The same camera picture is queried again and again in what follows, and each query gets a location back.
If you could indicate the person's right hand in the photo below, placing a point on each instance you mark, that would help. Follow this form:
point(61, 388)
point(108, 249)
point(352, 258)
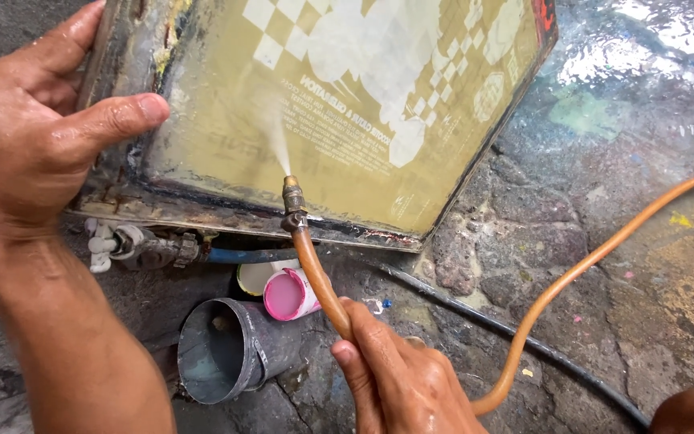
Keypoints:
point(410, 386)

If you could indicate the person's left hand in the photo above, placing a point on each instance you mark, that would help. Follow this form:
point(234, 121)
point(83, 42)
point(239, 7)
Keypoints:
point(15, 144)

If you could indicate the screen printing frame with mesh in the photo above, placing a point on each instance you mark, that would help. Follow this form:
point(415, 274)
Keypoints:
point(353, 150)

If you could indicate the pink-stained plastic cup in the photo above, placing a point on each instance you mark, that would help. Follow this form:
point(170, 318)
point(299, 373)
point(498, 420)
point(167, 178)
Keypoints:
point(290, 296)

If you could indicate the grey plastic pipe piece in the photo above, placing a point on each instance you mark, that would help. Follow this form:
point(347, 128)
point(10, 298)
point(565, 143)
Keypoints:
point(232, 355)

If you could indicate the white plastic cup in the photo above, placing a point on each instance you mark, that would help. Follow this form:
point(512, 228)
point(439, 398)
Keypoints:
point(253, 276)

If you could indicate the person's bare knee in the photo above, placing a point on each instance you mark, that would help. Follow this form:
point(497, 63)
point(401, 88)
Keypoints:
point(693, 413)

